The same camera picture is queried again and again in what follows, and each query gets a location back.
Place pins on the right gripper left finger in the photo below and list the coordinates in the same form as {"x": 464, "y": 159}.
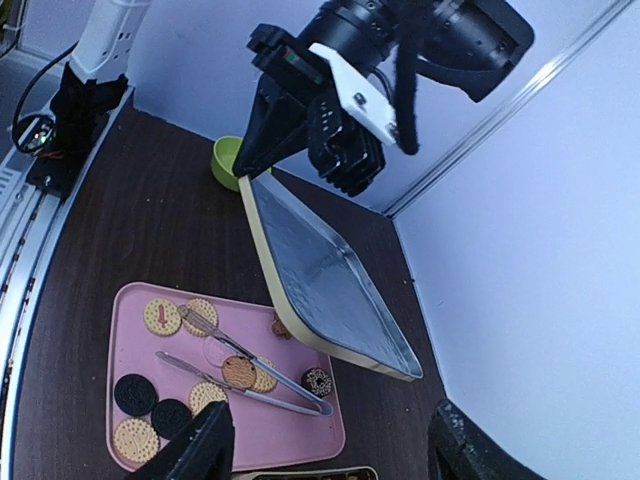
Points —
{"x": 204, "y": 449}

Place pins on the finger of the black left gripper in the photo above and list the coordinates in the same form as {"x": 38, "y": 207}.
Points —
{"x": 277, "y": 130}

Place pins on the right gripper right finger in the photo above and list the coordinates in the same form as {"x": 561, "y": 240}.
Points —
{"x": 459, "y": 449}

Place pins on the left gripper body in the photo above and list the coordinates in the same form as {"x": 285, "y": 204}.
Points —
{"x": 329, "y": 56}

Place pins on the silver metal tin lid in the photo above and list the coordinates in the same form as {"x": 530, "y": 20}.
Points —
{"x": 319, "y": 287}

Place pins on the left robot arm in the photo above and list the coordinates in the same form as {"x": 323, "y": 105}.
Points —
{"x": 469, "y": 45}

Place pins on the black sandwich cookie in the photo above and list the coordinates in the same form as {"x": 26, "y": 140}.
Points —
{"x": 135, "y": 395}
{"x": 169, "y": 417}

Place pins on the green bowl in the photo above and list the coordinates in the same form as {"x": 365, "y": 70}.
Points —
{"x": 224, "y": 152}

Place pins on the yellow round cookie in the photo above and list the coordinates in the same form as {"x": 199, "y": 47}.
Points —
{"x": 136, "y": 441}

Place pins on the gold cookie tin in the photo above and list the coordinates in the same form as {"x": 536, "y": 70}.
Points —
{"x": 350, "y": 473}

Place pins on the pink tray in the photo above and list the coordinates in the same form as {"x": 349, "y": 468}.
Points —
{"x": 265, "y": 436}

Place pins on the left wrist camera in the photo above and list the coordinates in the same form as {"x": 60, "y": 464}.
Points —
{"x": 344, "y": 153}

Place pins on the aluminium corner post left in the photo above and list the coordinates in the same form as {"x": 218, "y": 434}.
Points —
{"x": 507, "y": 109}

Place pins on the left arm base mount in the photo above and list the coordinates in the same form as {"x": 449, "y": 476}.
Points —
{"x": 79, "y": 111}

